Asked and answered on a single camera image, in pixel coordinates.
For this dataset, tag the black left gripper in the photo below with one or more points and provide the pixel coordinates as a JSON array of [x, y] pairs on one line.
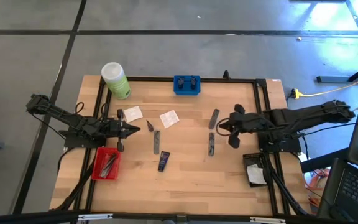
[[115, 128]]

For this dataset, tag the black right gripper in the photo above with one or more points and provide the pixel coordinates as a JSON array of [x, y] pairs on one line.
[[247, 122]]

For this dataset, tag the dark grey strip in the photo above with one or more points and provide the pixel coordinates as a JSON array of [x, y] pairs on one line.
[[213, 119], [211, 144], [108, 166], [157, 142]]

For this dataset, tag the white square packet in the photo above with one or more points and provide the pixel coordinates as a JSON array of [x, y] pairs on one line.
[[169, 119], [256, 175], [134, 114]]

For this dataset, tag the dark blue squeeze tube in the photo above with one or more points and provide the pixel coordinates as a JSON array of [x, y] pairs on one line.
[[163, 161]]

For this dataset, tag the white printed rectangular sachet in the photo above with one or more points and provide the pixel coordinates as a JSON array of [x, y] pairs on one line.
[[253, 166]]

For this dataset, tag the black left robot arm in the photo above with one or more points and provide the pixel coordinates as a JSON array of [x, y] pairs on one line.
[[57, 113]]

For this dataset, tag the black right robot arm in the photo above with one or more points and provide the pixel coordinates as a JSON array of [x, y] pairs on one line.
[[306, 113]]

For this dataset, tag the black plastic basket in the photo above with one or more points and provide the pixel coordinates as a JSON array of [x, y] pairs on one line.
[[255, 158]]

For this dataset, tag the red plastic basket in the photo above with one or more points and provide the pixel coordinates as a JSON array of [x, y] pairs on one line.
[[96, 155]]

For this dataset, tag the green disinfecting wipes canister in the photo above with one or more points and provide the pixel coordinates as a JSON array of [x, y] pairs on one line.
[[117, 82]]

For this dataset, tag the black clamp knob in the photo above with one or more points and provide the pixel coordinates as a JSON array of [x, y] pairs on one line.
[[226, 75]]

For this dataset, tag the blue plastic basket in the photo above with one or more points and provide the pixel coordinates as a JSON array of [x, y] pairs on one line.
[[186, 91]]

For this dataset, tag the small black bottle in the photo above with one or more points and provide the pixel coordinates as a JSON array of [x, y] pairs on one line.
[[193, 82]]

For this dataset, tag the black support bar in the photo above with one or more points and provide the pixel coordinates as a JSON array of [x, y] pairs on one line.
[[325, 160]]

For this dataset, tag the small metal floor fitting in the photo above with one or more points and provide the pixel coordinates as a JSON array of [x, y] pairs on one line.
[[299, 39]]

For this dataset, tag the black desk leg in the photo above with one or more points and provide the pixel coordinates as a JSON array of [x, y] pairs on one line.
[[331, 79]]

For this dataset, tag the black overhead beam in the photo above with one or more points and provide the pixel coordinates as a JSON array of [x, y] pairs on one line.
[[26, 218]]

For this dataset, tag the black aluminium table frame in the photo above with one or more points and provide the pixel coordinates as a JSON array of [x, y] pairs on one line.
[[151, 78]]

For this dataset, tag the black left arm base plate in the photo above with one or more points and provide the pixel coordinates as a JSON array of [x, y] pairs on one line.
[[73, 143]]

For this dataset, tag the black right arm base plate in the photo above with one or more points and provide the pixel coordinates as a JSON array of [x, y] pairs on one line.
[[292, 146]]

